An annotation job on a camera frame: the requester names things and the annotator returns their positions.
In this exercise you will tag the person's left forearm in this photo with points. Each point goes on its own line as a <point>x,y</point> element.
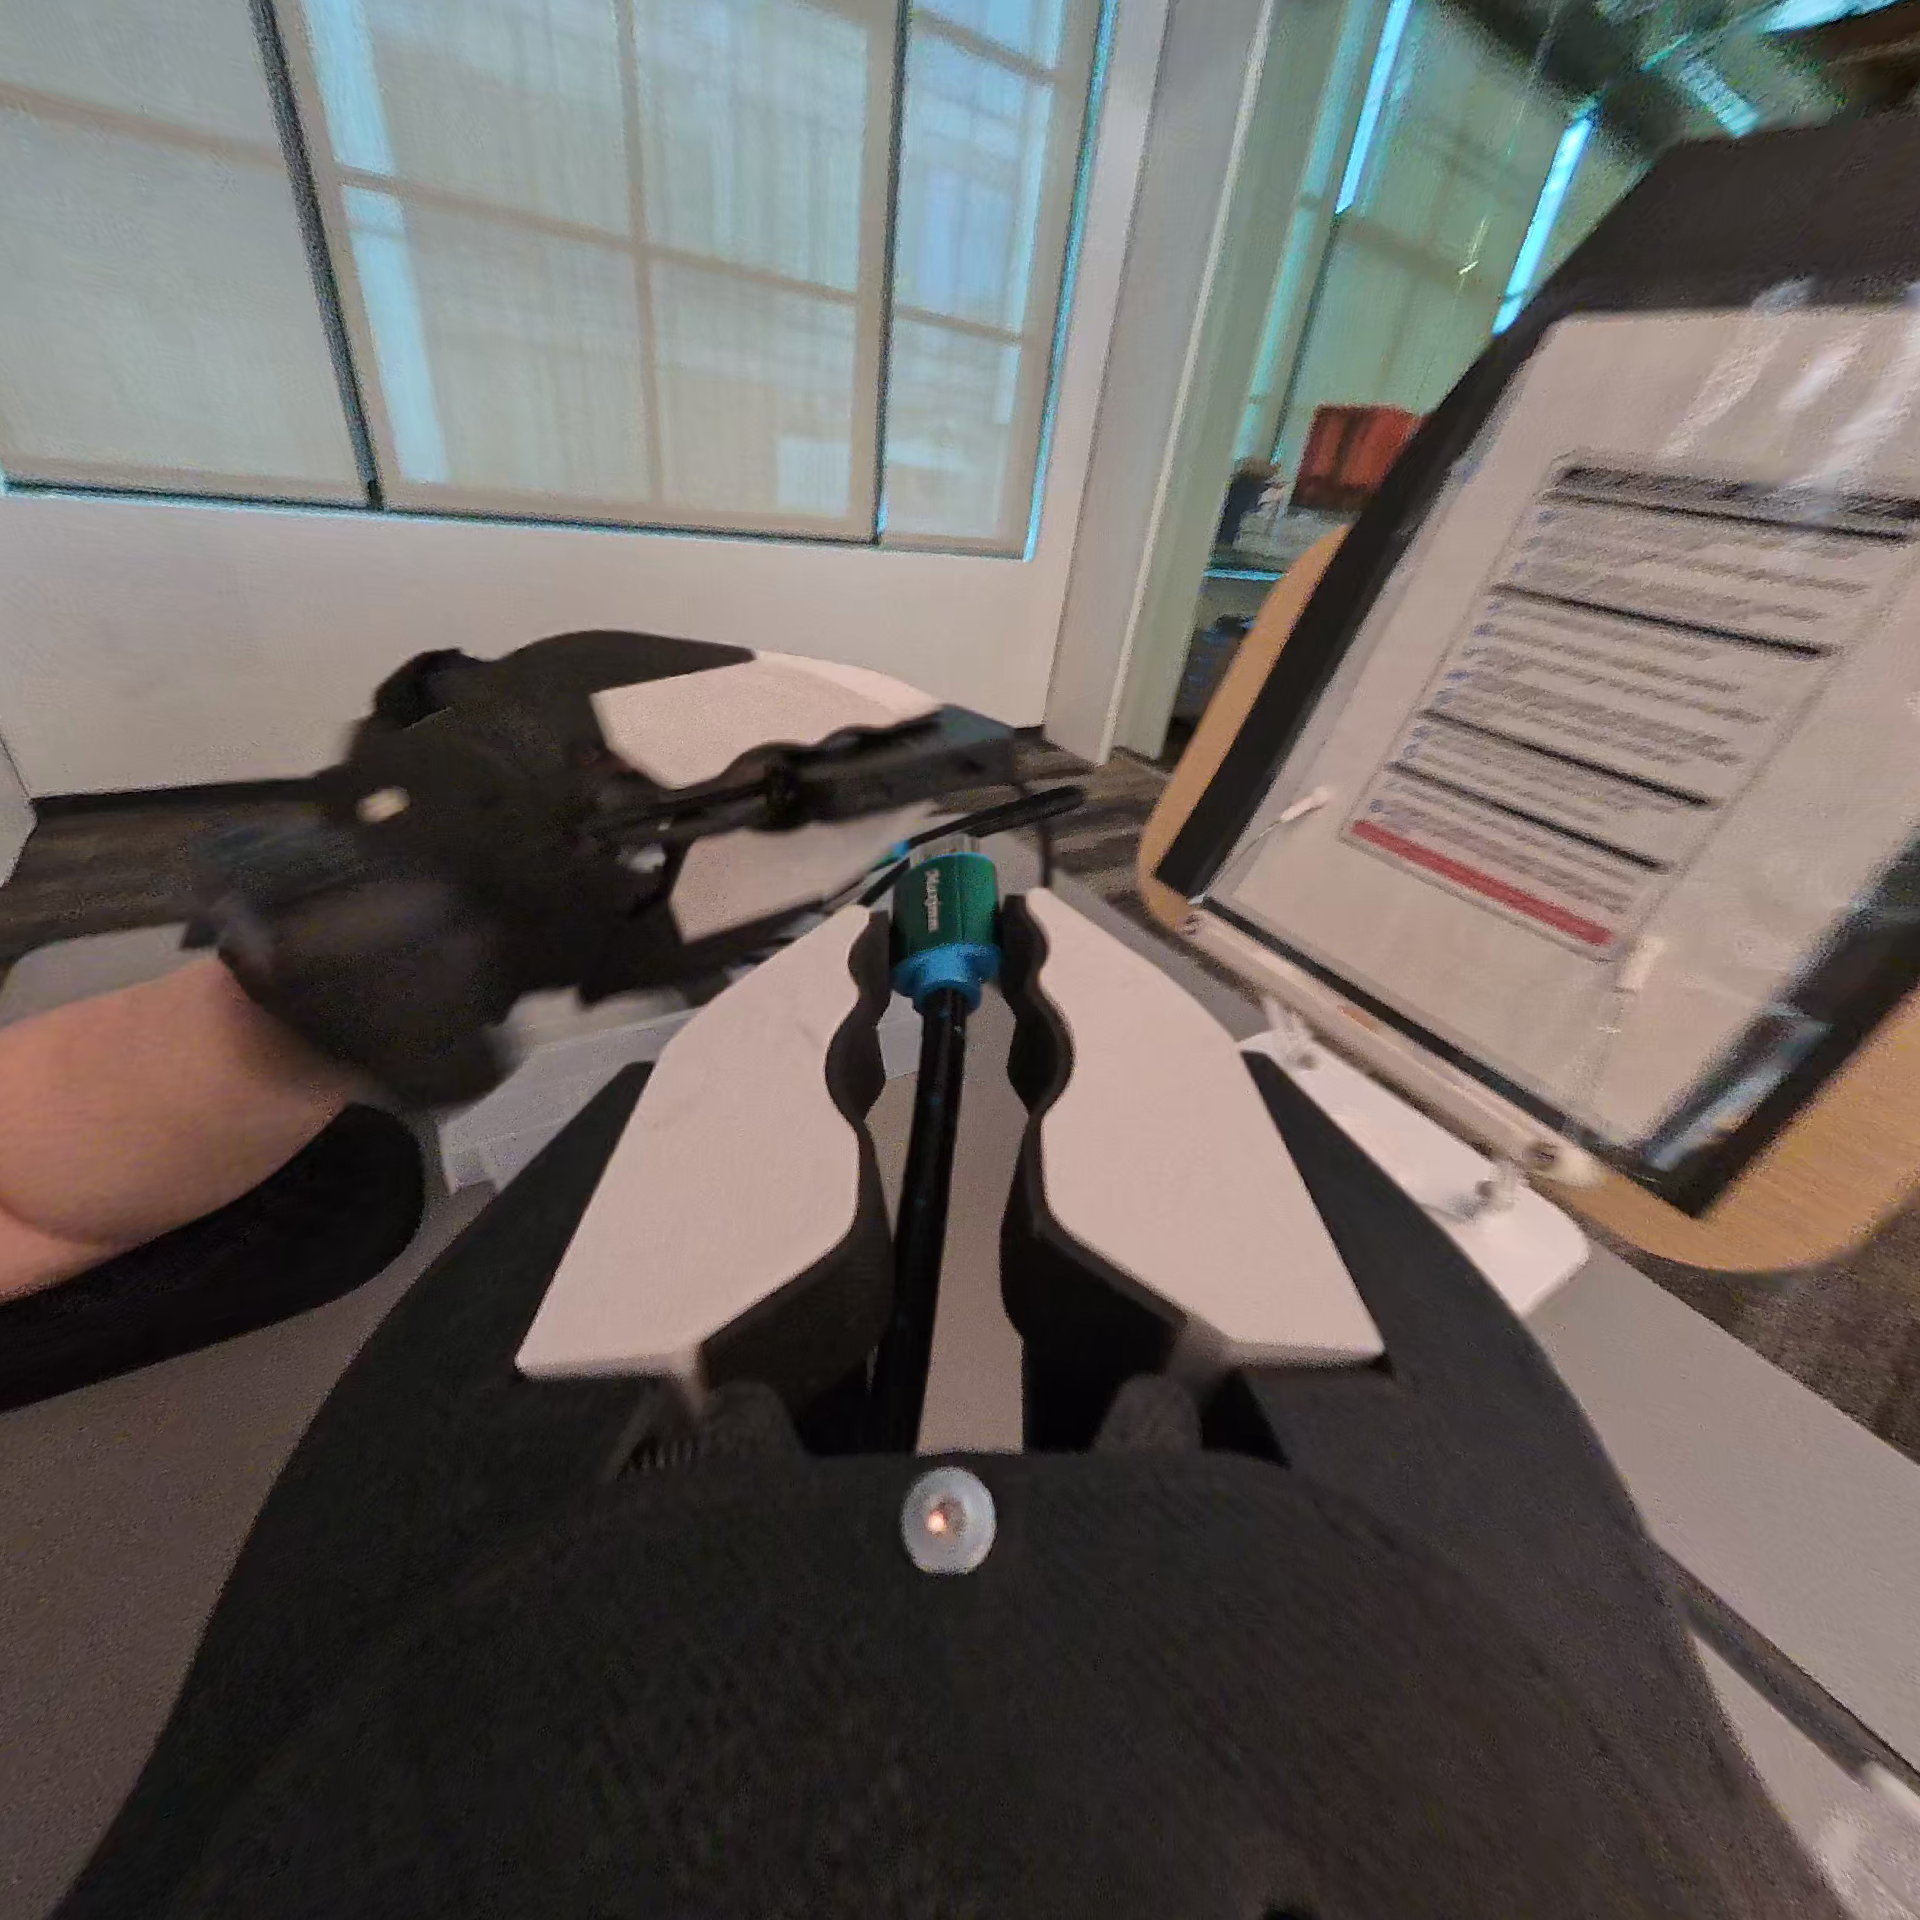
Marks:
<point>137,1111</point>

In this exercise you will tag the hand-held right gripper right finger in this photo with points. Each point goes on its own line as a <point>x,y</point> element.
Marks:
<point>1187,1188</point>

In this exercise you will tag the grey hdmi switch box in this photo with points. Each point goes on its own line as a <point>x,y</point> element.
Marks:
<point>917,767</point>

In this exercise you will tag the black elbow rest pad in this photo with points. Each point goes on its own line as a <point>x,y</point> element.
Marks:
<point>228,1276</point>

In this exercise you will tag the clear acrylic sign holder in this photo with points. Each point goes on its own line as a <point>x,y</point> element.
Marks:
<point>1772,408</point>

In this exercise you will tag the large paned window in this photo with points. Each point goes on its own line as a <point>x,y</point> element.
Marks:
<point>600,256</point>

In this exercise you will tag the red storage case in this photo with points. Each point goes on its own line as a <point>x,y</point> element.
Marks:
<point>1356,458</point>

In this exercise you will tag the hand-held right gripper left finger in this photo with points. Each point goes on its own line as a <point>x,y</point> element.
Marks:
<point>708,1172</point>

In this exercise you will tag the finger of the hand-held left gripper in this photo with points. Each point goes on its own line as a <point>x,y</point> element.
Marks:
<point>735,720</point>
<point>767,885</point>

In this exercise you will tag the black wood-edged divider panel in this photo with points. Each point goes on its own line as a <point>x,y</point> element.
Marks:
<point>1349,662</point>

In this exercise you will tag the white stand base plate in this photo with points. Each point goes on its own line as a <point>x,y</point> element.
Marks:
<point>1442,1245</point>

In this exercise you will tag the printed instruction sheet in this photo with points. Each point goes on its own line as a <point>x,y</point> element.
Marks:
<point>1635,708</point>

